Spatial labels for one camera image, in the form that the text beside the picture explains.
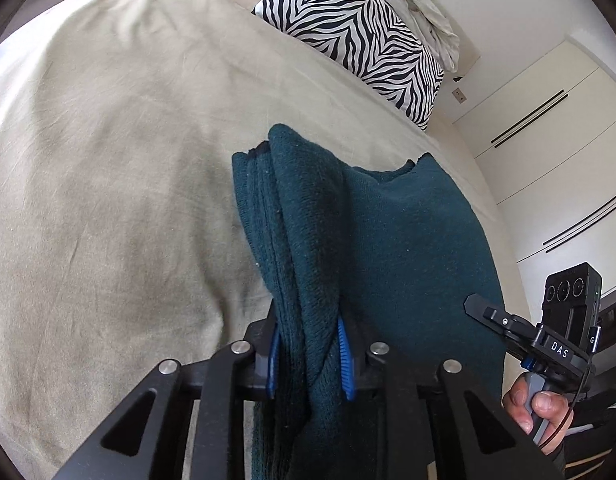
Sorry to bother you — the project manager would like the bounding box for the person's striped dark clothing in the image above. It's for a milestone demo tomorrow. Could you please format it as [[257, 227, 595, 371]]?
[[562, 389, 616, 480]]

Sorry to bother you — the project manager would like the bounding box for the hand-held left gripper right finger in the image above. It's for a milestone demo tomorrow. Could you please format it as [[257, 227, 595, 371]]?
[[335, 314, 565, 480]]

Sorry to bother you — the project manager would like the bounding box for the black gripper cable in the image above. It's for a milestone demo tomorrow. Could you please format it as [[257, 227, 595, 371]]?
[[537, 355, 591, 450]]

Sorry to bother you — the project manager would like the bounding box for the person's right hand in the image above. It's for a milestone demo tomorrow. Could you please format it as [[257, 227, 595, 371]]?
[[502, 374, 573, 436]]

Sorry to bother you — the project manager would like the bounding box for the dark green sweater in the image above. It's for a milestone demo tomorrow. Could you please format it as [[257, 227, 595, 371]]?
[[232, 123, 507, 480]]

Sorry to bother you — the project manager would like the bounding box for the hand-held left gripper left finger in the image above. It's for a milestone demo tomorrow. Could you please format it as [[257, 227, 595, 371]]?
[[52, 316, 285, 480]]

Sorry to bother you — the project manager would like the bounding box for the bed with beige sheet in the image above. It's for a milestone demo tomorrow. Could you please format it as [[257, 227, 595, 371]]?
[[0, 0, 520, 480]]

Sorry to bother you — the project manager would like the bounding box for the crumpled white duvet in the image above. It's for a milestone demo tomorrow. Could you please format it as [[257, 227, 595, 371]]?
[[338, 0, 461, 73]]

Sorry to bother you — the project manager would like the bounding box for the white wardrobe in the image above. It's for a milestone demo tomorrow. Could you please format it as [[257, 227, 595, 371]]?
[[448, 35, 616, 311]]

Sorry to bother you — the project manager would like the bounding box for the zebra print pillow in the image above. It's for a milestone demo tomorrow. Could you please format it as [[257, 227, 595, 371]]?
[[252, 0, 445, 132]]

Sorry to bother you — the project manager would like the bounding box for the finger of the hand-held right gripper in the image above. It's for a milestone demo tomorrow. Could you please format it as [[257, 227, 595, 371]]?
[[464, 294, 540, 347]]

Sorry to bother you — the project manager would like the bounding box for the beige padded headboard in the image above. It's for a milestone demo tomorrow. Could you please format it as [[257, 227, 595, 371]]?
[[388, 0, 482, 76]]

